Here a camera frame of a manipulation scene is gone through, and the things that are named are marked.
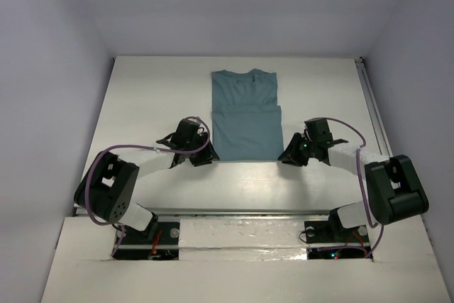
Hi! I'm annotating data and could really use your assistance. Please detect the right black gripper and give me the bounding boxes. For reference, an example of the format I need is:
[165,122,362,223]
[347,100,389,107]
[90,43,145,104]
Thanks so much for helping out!
[279,132,317,166]

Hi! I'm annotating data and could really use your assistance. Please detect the teal t shirt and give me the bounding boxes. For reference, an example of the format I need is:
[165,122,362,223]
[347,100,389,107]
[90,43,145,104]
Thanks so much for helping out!
[211,69,284,162]

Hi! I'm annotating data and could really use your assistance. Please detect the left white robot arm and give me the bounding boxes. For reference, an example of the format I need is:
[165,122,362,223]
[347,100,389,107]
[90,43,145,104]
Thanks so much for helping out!
[74,116,219,243]

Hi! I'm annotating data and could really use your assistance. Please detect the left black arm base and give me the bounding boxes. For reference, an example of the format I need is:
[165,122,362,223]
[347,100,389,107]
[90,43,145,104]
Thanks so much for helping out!
[111,215,180,260]

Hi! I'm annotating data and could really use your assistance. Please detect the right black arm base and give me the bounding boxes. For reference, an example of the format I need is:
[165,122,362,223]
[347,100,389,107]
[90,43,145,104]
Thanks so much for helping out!
[299,209,372,260]

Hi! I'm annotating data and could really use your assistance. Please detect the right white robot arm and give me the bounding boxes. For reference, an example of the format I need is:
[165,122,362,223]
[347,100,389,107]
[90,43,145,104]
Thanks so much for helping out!
[278,118,429,244]

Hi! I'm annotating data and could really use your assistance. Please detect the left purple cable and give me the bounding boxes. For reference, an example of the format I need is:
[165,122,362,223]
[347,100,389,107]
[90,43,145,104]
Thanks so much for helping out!
[84,115,211,258]

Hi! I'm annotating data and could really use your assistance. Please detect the purple cable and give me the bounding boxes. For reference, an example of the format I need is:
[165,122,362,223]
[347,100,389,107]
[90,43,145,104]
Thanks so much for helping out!
[311,117,384,260]
[84,115,211,258]

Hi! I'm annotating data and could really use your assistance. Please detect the aluminium front rail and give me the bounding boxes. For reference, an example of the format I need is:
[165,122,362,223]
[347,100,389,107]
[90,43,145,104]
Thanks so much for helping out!
[148,208,330,216]

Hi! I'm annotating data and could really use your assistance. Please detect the aluminium rail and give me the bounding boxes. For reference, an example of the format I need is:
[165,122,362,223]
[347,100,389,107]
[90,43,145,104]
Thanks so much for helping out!
[354,57,392,155]
[148,208,330,216]

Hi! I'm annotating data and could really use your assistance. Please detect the aluminium right side rail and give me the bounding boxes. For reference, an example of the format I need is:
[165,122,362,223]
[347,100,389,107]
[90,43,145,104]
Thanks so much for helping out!
[354,57,392,155]

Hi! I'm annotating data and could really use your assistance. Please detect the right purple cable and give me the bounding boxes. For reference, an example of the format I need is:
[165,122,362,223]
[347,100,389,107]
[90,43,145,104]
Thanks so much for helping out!
[311,117,384,260]

